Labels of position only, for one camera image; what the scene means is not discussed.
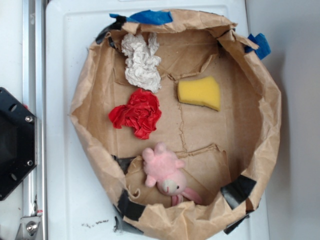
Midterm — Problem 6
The red paper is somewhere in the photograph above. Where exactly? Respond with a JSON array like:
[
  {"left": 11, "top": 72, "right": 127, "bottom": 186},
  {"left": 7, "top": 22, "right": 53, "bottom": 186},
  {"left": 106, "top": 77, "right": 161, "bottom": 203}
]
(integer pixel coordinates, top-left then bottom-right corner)
[{"left": 108, "top": 88, "right": 162, "bottom": 140}]

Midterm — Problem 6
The crumpled white paper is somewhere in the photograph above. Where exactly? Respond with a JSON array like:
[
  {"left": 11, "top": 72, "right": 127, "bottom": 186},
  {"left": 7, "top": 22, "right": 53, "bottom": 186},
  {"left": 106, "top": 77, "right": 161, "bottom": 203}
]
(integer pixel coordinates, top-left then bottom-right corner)
[{"left": 121, "top": 32, "right": 162, "bottom": 93}]

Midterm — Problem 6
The brown paper bag bin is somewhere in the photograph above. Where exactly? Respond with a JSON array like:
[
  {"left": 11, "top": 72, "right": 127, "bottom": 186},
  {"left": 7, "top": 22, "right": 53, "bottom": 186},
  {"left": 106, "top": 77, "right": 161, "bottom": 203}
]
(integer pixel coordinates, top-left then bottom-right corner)
[{"left": 70, "top": 9, "right": 281, "bottom": 240}]

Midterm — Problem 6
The pink plush bunny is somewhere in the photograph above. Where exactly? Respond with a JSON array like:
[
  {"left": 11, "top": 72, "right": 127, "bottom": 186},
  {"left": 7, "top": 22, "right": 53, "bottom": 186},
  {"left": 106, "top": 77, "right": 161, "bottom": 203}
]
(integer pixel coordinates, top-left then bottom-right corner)
[{"left": 142, "top": 142, "right": 203, "bottom": 206}]

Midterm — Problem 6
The yellow sponge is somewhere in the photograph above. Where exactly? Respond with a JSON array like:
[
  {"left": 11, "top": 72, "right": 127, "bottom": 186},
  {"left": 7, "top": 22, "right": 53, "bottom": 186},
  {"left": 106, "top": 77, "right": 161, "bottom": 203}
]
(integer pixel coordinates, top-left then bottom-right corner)
[{"left": 177, "top": 76, "right": 221, "bottom": 111}]

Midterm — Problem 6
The black tape left bottom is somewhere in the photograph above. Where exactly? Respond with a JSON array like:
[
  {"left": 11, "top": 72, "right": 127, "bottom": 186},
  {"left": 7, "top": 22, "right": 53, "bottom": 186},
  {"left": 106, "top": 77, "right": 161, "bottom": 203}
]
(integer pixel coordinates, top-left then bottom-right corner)
[{"left": 117, "top": 189, "right": 146, "bottom": 221}]

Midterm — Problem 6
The black tape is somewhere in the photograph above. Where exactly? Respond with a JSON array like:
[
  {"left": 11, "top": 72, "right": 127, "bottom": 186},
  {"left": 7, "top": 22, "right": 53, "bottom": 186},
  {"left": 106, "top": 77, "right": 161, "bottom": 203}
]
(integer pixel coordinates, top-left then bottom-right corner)
[
  {"left": 220, "top": 175, "right": 257, "bottom": 210},
  {"left": 117, "top": 189, "right": 146, "bottom": 221}
]

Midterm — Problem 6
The blue tape top piece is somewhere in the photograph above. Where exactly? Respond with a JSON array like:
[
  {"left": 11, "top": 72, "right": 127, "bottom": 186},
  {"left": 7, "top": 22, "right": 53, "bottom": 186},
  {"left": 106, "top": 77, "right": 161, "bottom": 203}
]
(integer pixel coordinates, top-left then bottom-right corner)
[{"left": 109, "top": 10, "right": 173, "bottom": 26}]

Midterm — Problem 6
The blue tape piece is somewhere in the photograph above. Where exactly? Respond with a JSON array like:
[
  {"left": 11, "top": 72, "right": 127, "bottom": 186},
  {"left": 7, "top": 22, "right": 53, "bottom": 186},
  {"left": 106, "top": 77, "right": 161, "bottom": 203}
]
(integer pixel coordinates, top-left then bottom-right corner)
[
  {"left": 109, "top": 10, "right": 173, "bottom": 26},
  {"left": 244, "top": 33, "right": 271, "bottom": 60}
]

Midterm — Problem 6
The black tape right bottom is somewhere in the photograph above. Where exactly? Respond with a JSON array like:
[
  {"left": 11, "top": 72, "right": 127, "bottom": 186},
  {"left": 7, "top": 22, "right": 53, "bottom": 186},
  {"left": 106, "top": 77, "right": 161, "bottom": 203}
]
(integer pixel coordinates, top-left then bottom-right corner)
[{"left": 220, "top": 175, "right": 257, "bottom": 210}]

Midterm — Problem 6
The blue tape right piece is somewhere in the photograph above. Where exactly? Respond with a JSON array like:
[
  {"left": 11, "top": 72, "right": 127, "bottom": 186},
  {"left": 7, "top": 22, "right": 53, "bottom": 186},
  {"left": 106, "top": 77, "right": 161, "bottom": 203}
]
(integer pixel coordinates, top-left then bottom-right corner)
[{"left": 244, "top": 33, "right": 271, "bottom": 60}]

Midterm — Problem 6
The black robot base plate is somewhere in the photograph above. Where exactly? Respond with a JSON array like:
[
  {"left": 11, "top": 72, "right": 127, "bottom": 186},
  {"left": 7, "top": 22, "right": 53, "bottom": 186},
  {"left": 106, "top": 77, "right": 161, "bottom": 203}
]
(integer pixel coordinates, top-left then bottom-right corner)
[{"left": 0, "top": 87, "right": 37, "bottom": 201}]

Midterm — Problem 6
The aluminium rail frame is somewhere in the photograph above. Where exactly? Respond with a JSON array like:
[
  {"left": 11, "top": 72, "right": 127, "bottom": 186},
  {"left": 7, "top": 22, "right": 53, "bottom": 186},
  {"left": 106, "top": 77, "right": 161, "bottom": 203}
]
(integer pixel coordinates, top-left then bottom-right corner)
[{"left": 16, "top": 0, "right": 49, "bottom": 240}]

